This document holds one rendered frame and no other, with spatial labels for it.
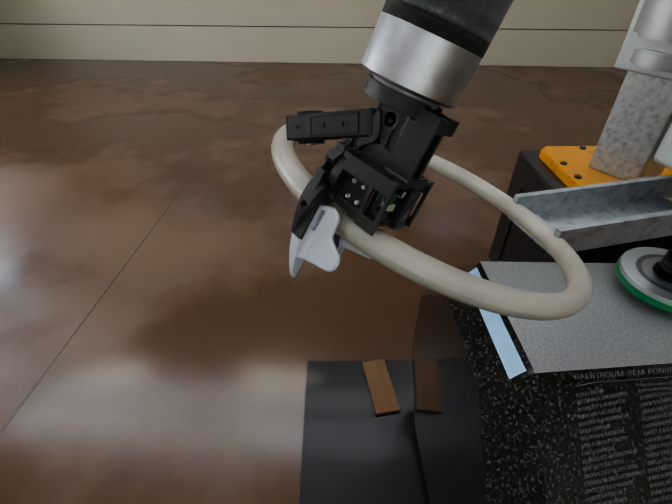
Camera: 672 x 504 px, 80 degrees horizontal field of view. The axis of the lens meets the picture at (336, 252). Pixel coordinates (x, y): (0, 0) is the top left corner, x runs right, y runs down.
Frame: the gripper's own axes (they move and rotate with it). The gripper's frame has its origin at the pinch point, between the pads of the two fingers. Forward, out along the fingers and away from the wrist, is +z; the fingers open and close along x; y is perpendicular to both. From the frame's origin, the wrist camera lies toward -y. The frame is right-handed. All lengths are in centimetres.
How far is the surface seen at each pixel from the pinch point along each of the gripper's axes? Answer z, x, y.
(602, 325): 10, 68, 32
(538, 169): -1, 156, -15
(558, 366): 16, 51, 30
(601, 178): -10, 154, 7
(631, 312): 6, 76, 35
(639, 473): 25, 55, 52
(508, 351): 20, 51, 21
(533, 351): 17, 52, 25
